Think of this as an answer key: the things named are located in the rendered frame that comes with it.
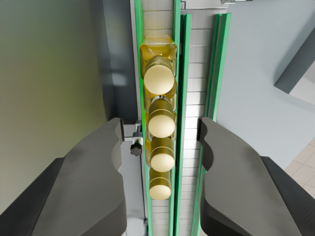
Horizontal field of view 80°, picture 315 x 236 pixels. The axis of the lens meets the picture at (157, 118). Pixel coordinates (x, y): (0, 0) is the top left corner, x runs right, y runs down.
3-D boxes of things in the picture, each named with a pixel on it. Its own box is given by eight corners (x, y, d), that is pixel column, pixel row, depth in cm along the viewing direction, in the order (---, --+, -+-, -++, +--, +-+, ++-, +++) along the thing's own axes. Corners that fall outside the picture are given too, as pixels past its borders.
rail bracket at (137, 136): (121, 117, 55) (111, 145, 43) (144, 117, 55) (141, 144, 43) (122, 129, 57) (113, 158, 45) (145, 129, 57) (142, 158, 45)
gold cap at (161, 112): (147, 99, 26) (146, 114, 22) (173, 99, 26) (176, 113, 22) (148, 122, 28) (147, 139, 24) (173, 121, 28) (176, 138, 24)
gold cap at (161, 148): (150, 135, 29) (148, 153, 25) (173, 134, 29) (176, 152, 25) (151, 153, 31) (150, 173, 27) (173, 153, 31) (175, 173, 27)
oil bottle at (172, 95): (147, 59, 47) (141, 87, 28) (170, 59, 47) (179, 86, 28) (148, 81, 49) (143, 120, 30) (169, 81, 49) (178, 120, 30)
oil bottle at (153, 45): (146, 34, 44) (137, 45, 25) (169, 33, 44) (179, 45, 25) (146, 59, 47) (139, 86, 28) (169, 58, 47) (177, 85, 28)
